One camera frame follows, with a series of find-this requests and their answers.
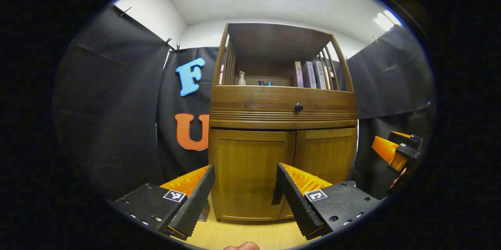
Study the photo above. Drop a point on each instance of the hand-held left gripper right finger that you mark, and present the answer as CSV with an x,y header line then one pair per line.
x,y
293,203

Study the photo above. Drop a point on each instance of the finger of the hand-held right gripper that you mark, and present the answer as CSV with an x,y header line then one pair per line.
x,y
385,150
407,136

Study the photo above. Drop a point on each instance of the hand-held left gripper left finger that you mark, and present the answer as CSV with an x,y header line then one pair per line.
x,y
197,203

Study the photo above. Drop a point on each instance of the wooden cabinet door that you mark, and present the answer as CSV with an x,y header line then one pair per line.
x,y
328,152
246,164

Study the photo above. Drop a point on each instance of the wooden double-door shoe cabinet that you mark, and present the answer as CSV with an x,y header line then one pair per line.
x,y
254,103

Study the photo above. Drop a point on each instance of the blue hardcover book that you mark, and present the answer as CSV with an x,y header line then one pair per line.
x,y
206,213

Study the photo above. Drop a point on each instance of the round black drawer knob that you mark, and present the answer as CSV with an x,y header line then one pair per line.
x,y
298,107

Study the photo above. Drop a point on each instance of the ceiling light panel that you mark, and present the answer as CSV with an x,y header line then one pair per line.
x,y
385,20

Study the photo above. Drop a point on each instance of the clear pump bottle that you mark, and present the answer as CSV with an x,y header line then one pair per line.
x,y
242,79

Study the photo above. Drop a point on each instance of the black backdrop cloth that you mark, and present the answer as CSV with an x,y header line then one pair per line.
x,y
109,105

